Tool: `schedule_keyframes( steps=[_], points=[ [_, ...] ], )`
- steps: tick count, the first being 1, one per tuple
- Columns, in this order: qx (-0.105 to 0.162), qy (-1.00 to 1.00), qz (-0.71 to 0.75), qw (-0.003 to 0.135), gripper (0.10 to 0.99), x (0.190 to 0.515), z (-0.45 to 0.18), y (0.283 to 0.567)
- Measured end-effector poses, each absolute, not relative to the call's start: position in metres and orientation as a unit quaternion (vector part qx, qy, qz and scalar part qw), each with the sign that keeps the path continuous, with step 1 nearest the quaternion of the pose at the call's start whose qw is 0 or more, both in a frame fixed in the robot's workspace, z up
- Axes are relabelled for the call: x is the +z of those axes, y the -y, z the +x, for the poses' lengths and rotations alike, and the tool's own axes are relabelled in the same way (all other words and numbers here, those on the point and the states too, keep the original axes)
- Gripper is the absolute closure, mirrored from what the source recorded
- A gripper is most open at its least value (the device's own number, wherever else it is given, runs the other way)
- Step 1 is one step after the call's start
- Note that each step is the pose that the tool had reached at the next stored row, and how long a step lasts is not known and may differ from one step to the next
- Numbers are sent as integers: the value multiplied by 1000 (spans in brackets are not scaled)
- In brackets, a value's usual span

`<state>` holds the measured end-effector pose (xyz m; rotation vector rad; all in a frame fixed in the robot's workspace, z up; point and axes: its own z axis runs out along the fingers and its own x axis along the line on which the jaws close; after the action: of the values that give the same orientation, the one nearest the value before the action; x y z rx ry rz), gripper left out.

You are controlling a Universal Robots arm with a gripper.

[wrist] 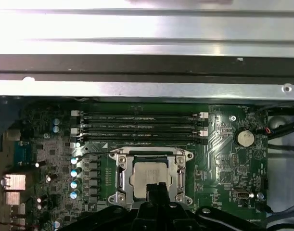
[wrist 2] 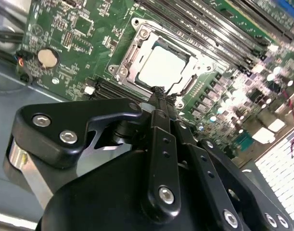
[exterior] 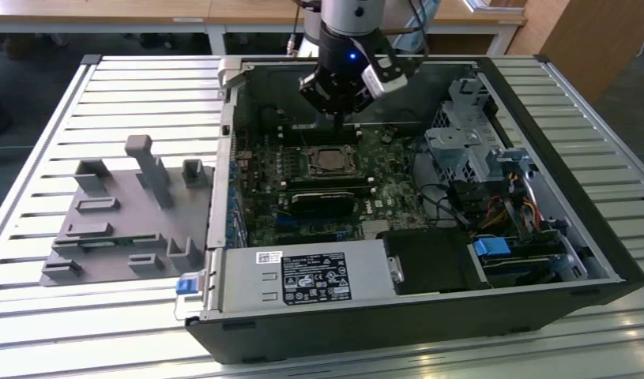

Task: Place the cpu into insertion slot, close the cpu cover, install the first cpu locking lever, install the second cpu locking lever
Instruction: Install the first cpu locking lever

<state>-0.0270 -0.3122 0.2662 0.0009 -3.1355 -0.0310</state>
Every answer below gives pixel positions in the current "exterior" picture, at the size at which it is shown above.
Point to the silver metal drive cage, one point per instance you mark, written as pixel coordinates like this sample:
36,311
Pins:
450,146

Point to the silver disk bay frame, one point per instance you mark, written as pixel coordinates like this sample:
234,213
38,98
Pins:
570,262

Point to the black RAM slot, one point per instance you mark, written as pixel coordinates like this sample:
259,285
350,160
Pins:
310,190
315,126
315,139
310,181
315,135
315,130
310,185

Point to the grey parts rack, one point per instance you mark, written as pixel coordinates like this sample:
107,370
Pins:
120,221

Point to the black graphics card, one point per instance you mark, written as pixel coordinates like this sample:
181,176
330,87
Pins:
320,205

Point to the wooden desk white frame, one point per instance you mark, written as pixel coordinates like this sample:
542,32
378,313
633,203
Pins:
89,10
474,16

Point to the round coin cell battery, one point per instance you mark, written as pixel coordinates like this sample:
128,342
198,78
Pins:
385,137

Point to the black open PC case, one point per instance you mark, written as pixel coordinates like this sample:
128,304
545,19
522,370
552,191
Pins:
353,335

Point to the blue disk carrier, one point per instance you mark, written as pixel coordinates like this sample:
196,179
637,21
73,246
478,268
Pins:
490,248

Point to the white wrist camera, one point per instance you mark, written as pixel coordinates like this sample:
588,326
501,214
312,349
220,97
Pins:
385,83

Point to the blue expansion slot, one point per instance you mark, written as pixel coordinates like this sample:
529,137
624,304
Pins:
283,216
341,235

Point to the silver power supply unit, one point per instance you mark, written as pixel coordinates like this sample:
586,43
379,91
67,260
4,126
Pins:
247,276

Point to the CPU socket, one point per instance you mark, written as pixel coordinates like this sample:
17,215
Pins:
307,175

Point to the wooden cabinet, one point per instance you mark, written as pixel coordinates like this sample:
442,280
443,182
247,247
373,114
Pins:
590,39

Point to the blue case latch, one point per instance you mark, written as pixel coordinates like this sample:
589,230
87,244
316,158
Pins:
187,286

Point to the silver chipset heatsink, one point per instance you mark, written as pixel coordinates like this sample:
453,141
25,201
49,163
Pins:
377,229

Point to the white paper stack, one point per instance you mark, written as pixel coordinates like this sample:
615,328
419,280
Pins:
480,4

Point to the green motherboard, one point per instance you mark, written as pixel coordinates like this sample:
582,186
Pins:
390,205

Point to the silver topped green CPU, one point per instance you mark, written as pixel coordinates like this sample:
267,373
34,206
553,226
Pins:
333,160

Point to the thin metal locking lever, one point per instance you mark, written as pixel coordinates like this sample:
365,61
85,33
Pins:
302,139

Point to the black plastic shroud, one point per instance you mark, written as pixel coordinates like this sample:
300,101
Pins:
431,260

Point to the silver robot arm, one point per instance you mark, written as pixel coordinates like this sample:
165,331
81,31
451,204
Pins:
347,16

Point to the green RAM stick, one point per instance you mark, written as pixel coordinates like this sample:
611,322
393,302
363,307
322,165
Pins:
121,241

